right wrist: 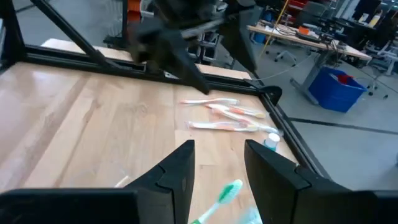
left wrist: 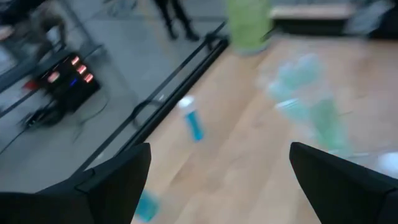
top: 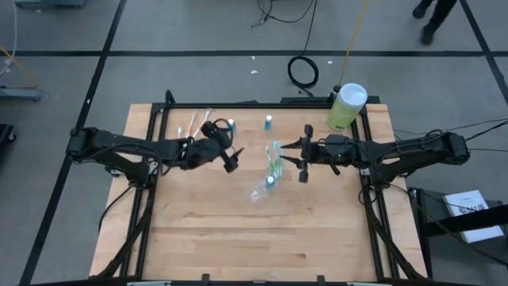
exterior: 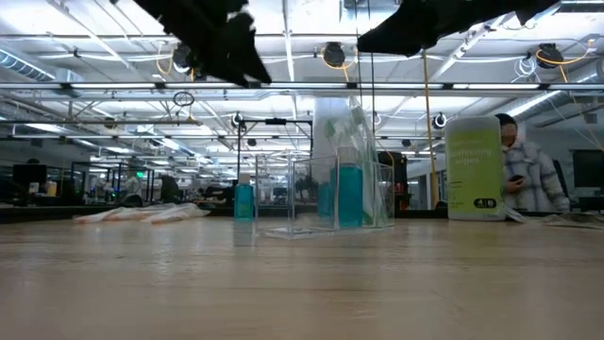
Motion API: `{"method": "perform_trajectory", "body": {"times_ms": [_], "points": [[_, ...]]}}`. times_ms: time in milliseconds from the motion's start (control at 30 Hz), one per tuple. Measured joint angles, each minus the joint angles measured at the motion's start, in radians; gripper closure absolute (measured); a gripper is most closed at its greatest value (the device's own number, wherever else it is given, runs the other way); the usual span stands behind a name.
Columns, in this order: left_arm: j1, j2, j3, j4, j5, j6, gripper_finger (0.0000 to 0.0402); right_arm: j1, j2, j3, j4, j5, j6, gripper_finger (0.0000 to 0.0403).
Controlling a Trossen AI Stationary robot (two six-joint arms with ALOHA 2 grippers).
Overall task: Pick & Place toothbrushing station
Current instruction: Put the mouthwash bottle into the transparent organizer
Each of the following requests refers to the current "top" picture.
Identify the person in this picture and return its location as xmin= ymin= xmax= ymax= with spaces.
xmin=411 ymin=0 xmax=458 ymax=45

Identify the clear plastic bag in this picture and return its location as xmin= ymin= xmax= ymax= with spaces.
xmin=244 ymin=166 xmax=285 ymax=206

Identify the green disinfecting wipes canister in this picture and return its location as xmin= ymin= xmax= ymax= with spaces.
xmin=326 ymin=82 xmax=369 ymax=132

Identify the black flat box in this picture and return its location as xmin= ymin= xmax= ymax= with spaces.
xmin=279 ymin=96 xmax=381 ymax=106

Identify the yellow cable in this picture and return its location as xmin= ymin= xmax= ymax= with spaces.
xmin=339 ymin=0 xmax=371 ymax=87

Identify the black coiled cable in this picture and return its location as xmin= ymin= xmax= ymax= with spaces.
xmin=287 ymin=0 xmax=320 ymax=99

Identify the thin black floor cable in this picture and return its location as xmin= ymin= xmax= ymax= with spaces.
xmin=392 ymin=118 xmax=508 ymax=134
xmin=468 ymin=146 xmax=508 ymax=154

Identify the white cable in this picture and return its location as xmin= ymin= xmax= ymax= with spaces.
xmin=0 ymin=0 xmax=19 ymax=77

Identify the white printed box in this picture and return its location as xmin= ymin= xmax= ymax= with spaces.
xmin=442 ymin=189 xmax=505 ymax=244

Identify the orange cable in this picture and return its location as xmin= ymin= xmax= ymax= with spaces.
xmin=0 ymin=45 xmax=40 ymax=89

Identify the black metal stand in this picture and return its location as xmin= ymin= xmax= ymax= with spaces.
xmin=408 ymin=186 xmax=508 ymax=271

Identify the thick black floor cable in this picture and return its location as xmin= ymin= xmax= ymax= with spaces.
xmin=464 ymin=121 xmax=508 ymax=143

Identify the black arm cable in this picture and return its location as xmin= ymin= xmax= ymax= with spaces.
xmin=98 ymin=184 xmax=134 ymax=234

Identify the black aluminium table frame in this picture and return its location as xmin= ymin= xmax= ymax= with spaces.
xmin=90 ymin=89 xmax=428 ymax=281

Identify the black chair base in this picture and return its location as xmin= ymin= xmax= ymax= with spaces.
xmin=0 ymin=123 xmax=17 ymax=160

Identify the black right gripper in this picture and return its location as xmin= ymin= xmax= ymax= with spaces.
xmin=279 ymin=124 xmax=359 ymax=184

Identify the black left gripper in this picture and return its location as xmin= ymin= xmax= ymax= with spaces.
xmin=186 ymin=119 xmax=246 ymax=174

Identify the grey metal base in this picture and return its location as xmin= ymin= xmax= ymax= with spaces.
xmin=0 ymin=87 xmax=41 ymax=102
xmin=14 ymin=0 xmax=87 ymax=10

